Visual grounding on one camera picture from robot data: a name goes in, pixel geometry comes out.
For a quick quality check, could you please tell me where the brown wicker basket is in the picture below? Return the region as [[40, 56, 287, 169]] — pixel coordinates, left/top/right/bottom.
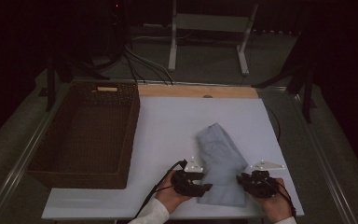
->
[[26, 81, 141, 190]]

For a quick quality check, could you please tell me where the black tripod stand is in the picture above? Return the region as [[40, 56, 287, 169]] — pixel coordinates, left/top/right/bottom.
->
[[251, 18, 318, 124], [45, 52, 111, 113]]

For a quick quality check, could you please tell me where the metal table frame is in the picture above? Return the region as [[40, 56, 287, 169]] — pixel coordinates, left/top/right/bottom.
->
[[0, 77, 358, 224]]

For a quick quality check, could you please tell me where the left hand-held gripper cable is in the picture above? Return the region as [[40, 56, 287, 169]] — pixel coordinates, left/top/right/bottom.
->
[[133, 159, 188, 220]]

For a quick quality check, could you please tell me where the person's left hand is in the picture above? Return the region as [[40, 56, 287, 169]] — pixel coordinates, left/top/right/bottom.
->
[[155, 179, 194, 215]]

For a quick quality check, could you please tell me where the black floor cable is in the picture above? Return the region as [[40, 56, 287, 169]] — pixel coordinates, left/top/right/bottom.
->
[[123, 52, 148, 86]]

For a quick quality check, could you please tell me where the grey floor cable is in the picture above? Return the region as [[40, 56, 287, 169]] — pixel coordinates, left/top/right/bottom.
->
[[124, 45, 175, 86]]

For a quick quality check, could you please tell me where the person's right hand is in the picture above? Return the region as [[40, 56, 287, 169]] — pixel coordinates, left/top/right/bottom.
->
[[255, 178, 293, 224]]

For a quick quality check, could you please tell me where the light blue tank top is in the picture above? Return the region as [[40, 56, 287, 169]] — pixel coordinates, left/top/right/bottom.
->
[[196, 122, 250, 208]]

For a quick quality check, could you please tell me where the right hand-held gripper cable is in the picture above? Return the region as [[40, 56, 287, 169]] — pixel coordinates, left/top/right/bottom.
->
[[269, 178, 297, 218]]

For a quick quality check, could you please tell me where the white table board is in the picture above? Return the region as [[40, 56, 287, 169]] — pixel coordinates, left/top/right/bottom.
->
[[41, 96, 305, 220]]

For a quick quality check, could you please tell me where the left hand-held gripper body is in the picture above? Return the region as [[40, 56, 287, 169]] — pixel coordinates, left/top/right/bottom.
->
[[171, 156, 204, 198]]

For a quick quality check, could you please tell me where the white metal stand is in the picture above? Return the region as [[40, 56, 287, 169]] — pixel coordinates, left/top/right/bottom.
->
[[167, 0, 259, 77]]

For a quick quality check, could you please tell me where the black equipment stand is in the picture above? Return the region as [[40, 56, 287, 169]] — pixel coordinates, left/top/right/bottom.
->
[[103, 0, 133, 64]]

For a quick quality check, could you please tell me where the thin black table cable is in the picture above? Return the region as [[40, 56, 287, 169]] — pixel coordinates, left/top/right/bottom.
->
[[265, 105, 282, 143]]

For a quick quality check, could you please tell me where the wooden board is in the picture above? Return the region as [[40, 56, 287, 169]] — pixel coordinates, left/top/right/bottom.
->
[[137, 84, 259, 100]]

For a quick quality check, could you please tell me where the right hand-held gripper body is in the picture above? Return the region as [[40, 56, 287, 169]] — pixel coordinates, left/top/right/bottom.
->
[[245, 159, 286, 199]]

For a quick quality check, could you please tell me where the hand-held gripper cable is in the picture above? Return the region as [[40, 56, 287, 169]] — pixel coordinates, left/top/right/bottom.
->
[[269, 178, 297, 218], [133, 159, 188, 220]]

